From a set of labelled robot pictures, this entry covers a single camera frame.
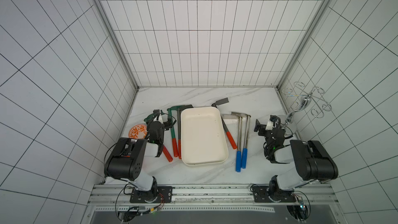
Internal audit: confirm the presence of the green hoe red handle inner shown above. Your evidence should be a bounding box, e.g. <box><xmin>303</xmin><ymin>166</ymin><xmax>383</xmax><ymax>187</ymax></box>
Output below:
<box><xmin>167</xmin><ymin>105</ymin><xmax>179</xmax><ymax>158</ymax></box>

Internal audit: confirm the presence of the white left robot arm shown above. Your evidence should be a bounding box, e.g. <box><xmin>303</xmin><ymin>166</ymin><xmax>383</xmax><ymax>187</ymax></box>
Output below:
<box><xmin>104</xmin><ymin>110</ymin><xmax>176</xmax><ymax>201</ymax></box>

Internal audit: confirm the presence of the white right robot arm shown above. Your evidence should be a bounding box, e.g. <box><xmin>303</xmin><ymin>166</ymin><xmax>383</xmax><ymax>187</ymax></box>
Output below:
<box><xmin>254</xmin><ymin>115</ymin><xmax>339</xmax><ymax>202</ymax></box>

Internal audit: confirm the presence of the green hoe red handle outer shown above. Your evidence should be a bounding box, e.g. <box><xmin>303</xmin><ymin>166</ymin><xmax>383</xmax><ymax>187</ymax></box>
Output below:
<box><xmin>143</xmin><ymin>113</ymin><xmax>174</xmax><ymax>163</ymax></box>

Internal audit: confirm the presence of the cream plastic storage tray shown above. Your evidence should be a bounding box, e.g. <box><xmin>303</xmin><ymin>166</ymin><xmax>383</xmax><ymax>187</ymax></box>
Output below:
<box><xmin>181</xmin><ymin>107</ymin><xmax>229</xmax><ymax>167</ymax></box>

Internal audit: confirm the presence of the orange patterned white bowl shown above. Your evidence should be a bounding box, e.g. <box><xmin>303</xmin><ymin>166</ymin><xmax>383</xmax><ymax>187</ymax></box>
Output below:
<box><xmin>128</xmin><ymin>124</ymin><xmax>147</xmax><ymax>140</ymax></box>

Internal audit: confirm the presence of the green hoe red handle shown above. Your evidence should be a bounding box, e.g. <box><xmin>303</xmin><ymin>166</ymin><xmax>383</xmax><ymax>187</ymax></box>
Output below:
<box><xmin>167</xmin><ymin>105</ymin><xmax>179</xmax><ymax>158</ymax></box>
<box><xmin>143</xmin><ymin>113</ymin><xmax>174</xmax><ymax>163</ymax></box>

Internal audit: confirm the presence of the chrome hoe blue handle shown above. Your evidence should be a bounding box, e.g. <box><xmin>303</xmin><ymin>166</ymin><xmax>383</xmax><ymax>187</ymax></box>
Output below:
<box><xmin>222</xmin><ymin>114</ymin><xmax>243</xmax><ymax>173</ymax></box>
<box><xmin>231</xmin><ymin>112</ymin><xmax>251</xmax><ymax>172</ymax></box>

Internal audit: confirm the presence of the chrome cup holder stand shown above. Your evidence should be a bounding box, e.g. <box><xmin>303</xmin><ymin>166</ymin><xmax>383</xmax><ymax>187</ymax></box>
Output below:
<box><xmin>280</xmin><ymin>82</ymin><xmax>332</xmax><ymax>135</ymax></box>

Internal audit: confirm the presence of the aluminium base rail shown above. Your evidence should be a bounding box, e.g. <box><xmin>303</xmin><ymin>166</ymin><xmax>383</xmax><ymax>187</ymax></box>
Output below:
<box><xmin>88</xmin><ymin>184</ymin><xmax>337</xmax><ymax>213</ymax></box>

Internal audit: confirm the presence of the grey speckled hoe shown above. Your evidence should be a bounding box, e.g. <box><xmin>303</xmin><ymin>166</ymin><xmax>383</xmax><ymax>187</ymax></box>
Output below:
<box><xmin>211</xmin><ymin>98</ymin><xmax>237</xmax><ymax>149</ymax></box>
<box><xmin>177</xmin><ymin>105</ymin><xmax>193</xmax><ymax>159</ymax></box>

